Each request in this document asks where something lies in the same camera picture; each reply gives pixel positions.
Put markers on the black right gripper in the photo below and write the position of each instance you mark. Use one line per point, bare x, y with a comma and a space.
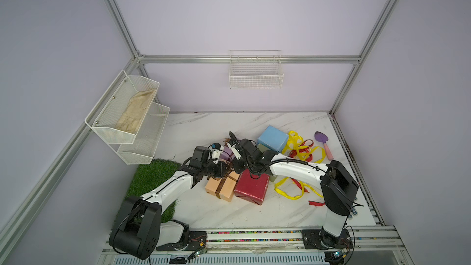
238, 167

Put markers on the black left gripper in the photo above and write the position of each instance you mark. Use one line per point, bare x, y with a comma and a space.
220, 170

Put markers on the green gift box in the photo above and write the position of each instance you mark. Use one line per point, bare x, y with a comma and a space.
263, 148

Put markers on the light blue gift box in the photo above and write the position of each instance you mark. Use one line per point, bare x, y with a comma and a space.
273, 139

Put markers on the red gift box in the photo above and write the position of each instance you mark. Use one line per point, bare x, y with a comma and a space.
252, 188

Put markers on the brown ribbon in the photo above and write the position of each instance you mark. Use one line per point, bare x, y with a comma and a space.
225, 189

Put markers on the orange gift box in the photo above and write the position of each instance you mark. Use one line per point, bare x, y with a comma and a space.
212, 184

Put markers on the yellow ribbon of blue box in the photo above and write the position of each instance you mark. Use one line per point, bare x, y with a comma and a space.
304, 150

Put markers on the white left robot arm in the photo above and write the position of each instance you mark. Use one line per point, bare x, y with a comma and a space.
139, 229

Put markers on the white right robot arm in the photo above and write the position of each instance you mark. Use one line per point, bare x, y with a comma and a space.
335, 186

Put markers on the purple gift box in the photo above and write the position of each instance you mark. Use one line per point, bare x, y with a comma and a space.
227, 154

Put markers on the green artificial grass mat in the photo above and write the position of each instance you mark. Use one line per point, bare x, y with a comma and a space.
150, 176

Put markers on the white two-tier mesh shelf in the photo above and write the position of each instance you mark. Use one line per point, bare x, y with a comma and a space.
133, 149

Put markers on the blue dotted work glove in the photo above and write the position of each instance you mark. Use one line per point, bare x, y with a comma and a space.
354, 210

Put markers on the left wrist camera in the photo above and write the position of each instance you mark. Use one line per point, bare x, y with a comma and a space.
216, 151

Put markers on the purple trowel pink handle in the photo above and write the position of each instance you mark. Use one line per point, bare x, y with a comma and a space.
321, 137

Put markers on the white wire wall basket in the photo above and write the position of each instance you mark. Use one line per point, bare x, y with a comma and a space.
255, 69

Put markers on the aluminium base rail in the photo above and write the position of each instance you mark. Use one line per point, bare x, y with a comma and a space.
375, 245

